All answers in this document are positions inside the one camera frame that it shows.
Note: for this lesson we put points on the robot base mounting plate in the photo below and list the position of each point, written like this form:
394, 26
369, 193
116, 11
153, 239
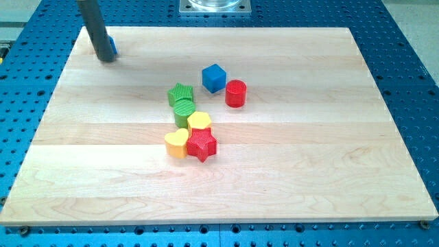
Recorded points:
215, 6

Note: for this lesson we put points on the red star block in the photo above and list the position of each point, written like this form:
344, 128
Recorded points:
201, 144

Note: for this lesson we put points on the blue cube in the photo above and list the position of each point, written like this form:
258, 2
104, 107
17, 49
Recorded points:
214, 78

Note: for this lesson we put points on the green star block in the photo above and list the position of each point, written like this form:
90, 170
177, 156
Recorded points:
179, 92

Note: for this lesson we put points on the yellow hexagon block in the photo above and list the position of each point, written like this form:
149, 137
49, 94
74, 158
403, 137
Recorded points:
198, 120

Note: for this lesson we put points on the light wooden board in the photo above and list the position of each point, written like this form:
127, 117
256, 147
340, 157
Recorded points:
314, 141

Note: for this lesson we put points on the red cylinder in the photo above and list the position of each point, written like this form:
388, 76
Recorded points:
235, 93

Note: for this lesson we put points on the green cylinder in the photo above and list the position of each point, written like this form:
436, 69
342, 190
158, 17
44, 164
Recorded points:
182, 110

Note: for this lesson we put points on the yellow heart block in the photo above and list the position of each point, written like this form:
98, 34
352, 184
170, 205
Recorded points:
176, 143

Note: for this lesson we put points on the blue block behind rod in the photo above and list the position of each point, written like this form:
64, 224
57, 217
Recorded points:
113, 45

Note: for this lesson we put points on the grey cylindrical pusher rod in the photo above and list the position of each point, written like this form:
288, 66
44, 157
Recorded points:
96, 29

